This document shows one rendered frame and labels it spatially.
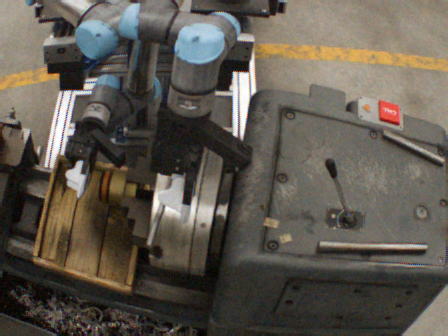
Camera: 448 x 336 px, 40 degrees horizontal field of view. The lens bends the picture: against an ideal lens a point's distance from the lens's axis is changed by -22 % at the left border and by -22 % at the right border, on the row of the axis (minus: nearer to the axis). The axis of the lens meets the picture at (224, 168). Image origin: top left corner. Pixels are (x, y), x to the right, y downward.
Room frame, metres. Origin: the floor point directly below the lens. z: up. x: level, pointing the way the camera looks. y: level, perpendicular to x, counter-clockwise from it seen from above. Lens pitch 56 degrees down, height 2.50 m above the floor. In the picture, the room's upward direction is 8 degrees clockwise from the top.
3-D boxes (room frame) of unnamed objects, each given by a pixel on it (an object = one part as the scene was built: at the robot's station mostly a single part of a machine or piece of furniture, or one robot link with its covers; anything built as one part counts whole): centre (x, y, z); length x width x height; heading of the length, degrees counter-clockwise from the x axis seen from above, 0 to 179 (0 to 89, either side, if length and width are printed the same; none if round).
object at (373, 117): (1.07, -0.36, 1.23); 0.13 x 0.08 x 0.05; 88
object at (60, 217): (0.87, 0.33, 0.89); 0.36 x 0.30 x 0.04; 178
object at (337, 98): (1.08, -0.21, 1.24); 0.09 x 0.08 x 0.03; 88
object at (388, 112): (1.08, -0.38, 1.26); 0.06 x 0.06 x 0.02; 88
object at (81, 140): (0.98, 0.35, 1.08); 0.12 x 0.09 x 0.08; 178
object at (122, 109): (1.15, 0.32, 0.97); 0.11 x 0.08 x 0.11; 140
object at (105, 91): (1.14, 0.33, 1.07); 0.11 x 0.08 x 0.09; 178
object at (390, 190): (0.87, -0.32, 1.06); 0.59 x 0.48 x 0.39; 88
